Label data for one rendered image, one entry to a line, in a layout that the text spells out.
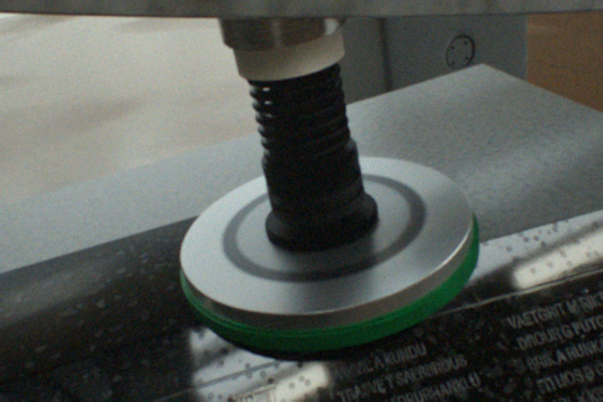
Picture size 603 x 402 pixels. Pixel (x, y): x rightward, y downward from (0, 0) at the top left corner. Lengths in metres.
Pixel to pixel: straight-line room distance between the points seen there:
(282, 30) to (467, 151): 0.28
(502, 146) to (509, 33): 1.08
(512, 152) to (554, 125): 0.06
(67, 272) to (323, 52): 0.29
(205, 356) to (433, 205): 0.19
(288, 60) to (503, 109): 0.35
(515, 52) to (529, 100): 1.00
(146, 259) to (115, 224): 0.08
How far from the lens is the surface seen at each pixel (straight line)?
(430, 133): 0.65
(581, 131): 0.63
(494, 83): 0.76
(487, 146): 0.61
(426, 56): 1.55
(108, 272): 0.54
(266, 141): 0.43
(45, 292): 0.55
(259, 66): 0.39
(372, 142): 0.65
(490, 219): 0.50
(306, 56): 0.39
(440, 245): 0.42
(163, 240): 0.56
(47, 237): 0.63
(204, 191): 0.62
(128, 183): 0.69
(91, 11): 0.32
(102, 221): 0.63
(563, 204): 0.52
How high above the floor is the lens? 1.13
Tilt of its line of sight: 28 degrees down
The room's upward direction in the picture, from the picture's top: 12 degrees counter-clockwise
